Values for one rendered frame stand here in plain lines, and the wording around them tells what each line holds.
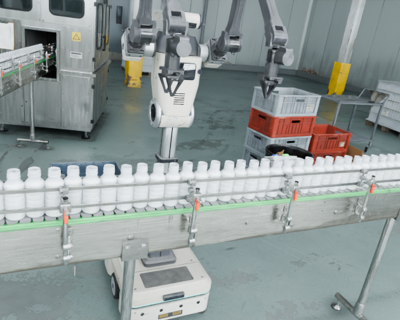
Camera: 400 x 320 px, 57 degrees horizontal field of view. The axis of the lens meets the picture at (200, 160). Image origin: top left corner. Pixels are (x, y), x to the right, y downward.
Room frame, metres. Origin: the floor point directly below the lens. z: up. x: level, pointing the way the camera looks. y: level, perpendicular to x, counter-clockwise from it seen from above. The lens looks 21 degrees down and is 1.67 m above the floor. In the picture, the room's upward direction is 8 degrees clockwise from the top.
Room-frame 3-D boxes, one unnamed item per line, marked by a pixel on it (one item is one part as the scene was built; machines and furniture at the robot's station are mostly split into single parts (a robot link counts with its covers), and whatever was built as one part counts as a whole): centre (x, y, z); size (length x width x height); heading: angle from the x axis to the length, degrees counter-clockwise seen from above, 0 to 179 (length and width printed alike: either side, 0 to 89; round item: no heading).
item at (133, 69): (8.89, 1.87, 0.55); 0.40 x 0.40 x 1.10; 27
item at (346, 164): (1.67, -0.70, 1.08); 0.06 x 0.06 x 0.17
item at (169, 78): (1.38, 0.14, 1.44); 0.07 x 0.07 x 0.09; 28
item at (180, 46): (1.37, 0.13, 1.60); 0.12 x 0.09 x 0.12; 28
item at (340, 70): (11.02, -3.66, 0.55); 0.40 x 0.40 x 1.10; 27
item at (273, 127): (3.92, -0.82, 0.78); 0.61 x 0.41 x 0.22; 124
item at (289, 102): (3.91, -0.81, 1.00); 0.61 x 0.41 x 0.22; 124
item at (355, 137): (5.94, -2.25, 0.49); 1.05 x 0.55 x 0.99; 117
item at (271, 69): (1.61, -0.25, 1.51); 0.10 x 0.07 x 0.07; 26
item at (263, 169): (1.46, -0.27, 1.08); 0.06 x 0.06 x 0.17
